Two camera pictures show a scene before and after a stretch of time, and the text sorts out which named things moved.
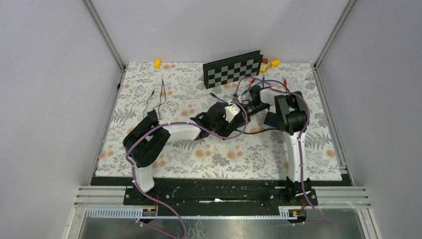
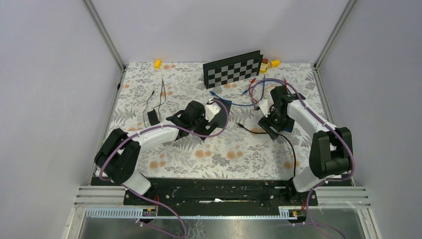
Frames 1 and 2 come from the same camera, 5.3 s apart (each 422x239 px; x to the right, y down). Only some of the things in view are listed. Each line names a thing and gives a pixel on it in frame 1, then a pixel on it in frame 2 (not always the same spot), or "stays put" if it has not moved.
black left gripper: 223,131 to 202,129
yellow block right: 275,63 stays put
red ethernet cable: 254,80 stays put
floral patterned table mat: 176,93 stays put
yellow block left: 158,63 stays put
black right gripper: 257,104 to 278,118
